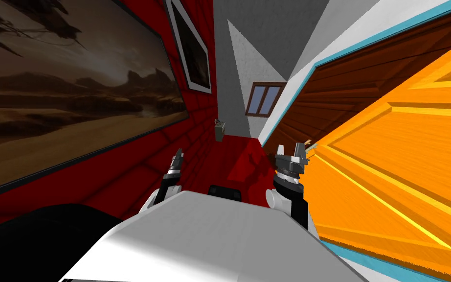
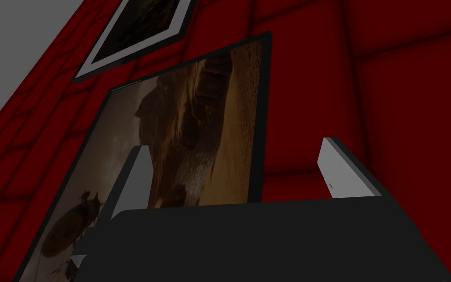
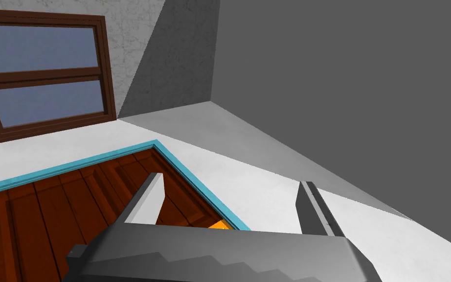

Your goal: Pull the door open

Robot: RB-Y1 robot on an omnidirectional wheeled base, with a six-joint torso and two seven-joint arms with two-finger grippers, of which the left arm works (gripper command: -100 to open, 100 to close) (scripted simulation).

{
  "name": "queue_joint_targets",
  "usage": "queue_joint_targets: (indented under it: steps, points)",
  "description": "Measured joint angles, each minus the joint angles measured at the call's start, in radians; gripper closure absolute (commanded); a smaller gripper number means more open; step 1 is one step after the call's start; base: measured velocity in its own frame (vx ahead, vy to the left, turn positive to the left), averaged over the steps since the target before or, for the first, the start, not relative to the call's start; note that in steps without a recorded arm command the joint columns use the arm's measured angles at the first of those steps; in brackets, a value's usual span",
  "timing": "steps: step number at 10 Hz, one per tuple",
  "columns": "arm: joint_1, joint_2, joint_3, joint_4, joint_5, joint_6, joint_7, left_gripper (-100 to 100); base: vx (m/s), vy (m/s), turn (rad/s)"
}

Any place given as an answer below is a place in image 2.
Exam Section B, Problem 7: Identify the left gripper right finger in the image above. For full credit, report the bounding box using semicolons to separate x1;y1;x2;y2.
317;137;383;199

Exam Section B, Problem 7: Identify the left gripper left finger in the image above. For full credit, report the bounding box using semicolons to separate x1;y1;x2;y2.
99;145;155;221

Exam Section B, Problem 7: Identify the brown landscape picture black frame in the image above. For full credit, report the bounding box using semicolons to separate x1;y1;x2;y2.
13;31;273;282

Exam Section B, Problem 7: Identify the dark picture white mat frame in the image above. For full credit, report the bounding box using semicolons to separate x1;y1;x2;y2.
72;0;199;85

